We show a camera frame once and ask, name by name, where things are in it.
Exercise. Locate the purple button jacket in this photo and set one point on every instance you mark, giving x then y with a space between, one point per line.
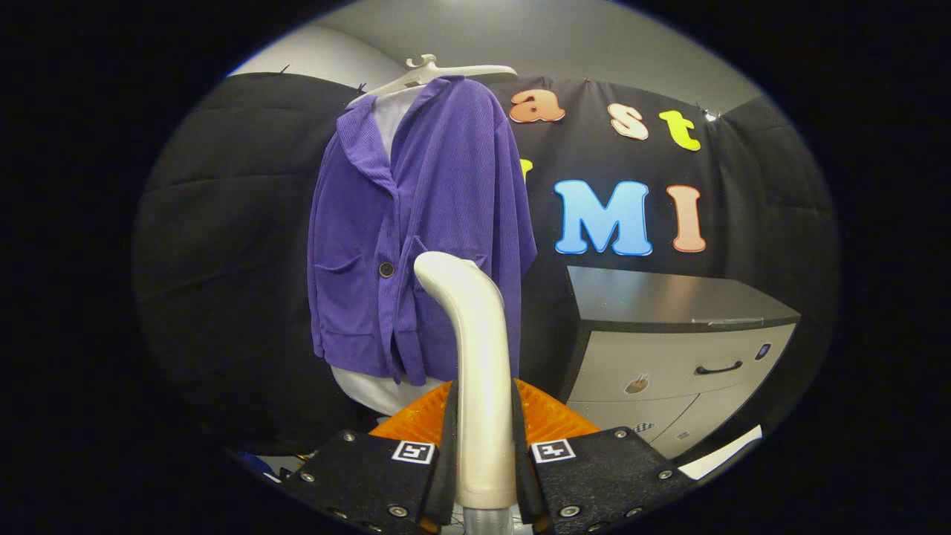
446 208

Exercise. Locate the white ironing backing board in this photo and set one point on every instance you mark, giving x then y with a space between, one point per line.
371 397

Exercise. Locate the white plastic clothes hanger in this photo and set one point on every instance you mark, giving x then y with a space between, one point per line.
431 73

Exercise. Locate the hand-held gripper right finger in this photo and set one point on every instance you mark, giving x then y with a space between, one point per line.
522 475

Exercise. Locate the blue cloth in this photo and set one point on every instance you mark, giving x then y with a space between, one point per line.
256 464

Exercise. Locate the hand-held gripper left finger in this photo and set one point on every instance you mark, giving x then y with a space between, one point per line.
449 475

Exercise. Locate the white garment steamer head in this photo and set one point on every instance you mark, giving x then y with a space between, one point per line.
483 357

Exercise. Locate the beige cabinet with dark top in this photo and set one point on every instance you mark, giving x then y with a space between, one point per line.
654 371

